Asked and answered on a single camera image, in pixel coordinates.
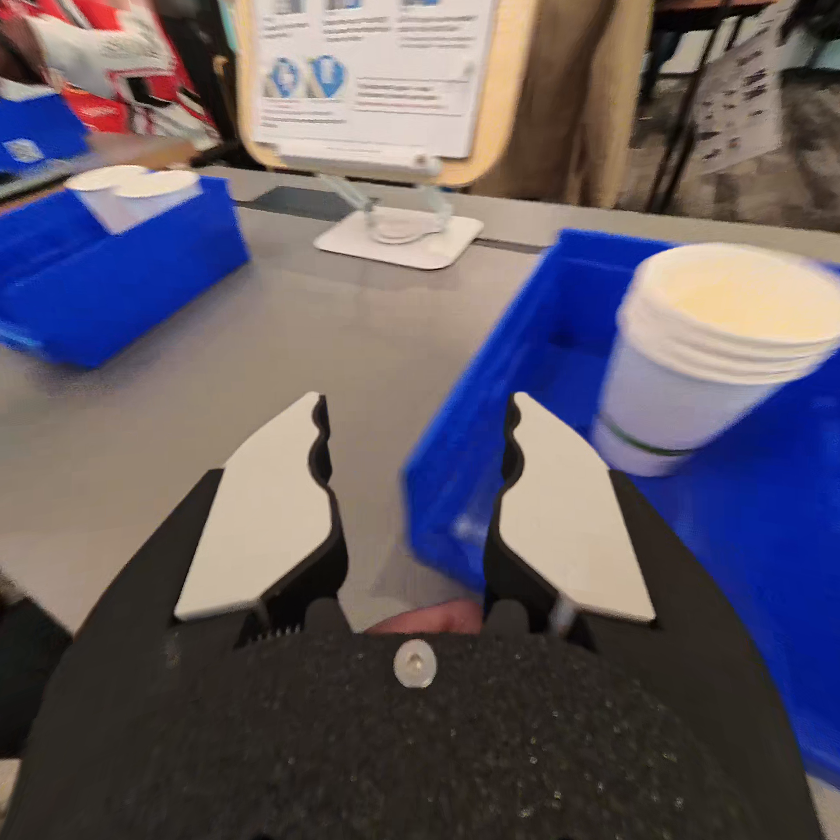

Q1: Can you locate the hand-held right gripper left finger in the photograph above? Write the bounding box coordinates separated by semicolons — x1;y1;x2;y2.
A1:
172;392;349;634

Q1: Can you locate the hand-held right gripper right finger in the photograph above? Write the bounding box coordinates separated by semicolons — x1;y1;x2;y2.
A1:
483;392;658;637

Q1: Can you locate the set of white paper cups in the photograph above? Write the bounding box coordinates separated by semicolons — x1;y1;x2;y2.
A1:
589;243;840;479

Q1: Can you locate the blue plastic bin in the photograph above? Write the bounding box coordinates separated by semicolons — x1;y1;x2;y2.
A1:
0;92;91;175
402;228;840;788
0;176;252;370

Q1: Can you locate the person's right hand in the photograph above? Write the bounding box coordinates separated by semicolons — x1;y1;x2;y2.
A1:
364;598;485;636

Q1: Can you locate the grey table with wooden edge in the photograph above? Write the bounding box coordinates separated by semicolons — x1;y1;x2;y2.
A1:
0;134;198;204

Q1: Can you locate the tan cardboard box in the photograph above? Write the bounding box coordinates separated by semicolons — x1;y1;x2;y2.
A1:
472;0;657;211

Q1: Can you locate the wooden document board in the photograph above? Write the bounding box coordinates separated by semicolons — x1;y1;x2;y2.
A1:
235;0;539;188

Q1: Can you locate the printed poster sign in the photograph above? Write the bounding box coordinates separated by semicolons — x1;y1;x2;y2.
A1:
692;10;788;177

